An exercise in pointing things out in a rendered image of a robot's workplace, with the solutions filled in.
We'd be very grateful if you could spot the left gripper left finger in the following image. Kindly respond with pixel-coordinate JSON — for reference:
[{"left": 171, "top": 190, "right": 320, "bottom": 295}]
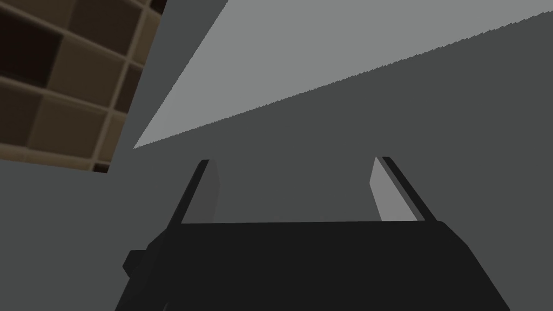
[{"left": 167, "top": 159, "right": 221, "bottom": 229}]

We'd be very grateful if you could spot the brown open shelf unit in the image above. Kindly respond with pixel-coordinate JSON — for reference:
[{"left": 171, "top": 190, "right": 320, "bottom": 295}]
[{"left": 0, "top": 0, "right": 168, "bottom": 174}]

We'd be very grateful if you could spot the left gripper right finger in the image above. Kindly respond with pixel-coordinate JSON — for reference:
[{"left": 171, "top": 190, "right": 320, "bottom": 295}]
[{"left": 369, "top": 156, "right": 437, "bottom": 222}]

